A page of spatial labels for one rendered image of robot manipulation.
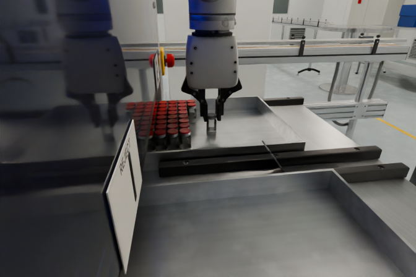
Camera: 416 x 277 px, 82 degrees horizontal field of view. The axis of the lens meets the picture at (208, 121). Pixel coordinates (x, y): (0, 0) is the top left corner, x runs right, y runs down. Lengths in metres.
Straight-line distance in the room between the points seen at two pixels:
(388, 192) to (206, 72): 0.35
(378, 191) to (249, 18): 1.77
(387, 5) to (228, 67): 6.74
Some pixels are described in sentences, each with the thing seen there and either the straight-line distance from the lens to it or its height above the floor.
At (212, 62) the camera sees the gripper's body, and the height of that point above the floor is 1.04.
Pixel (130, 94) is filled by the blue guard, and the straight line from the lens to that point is 0.20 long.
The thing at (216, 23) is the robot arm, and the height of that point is 1.11.
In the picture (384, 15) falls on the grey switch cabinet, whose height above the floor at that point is 1.03.
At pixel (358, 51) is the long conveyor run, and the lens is 1.78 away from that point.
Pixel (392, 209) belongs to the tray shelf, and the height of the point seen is 0.88.
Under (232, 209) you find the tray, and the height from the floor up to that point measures 0.88.
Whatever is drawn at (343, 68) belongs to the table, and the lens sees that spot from 4.21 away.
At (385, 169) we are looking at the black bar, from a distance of 0.48.
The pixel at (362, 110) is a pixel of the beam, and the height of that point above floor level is 0.50.
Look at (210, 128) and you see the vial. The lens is 0.51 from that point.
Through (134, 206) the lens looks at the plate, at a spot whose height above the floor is 1.00.
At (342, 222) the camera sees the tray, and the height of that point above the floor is 0.88.
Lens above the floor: 1.13
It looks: 25 degrees down
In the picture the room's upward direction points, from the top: straight up
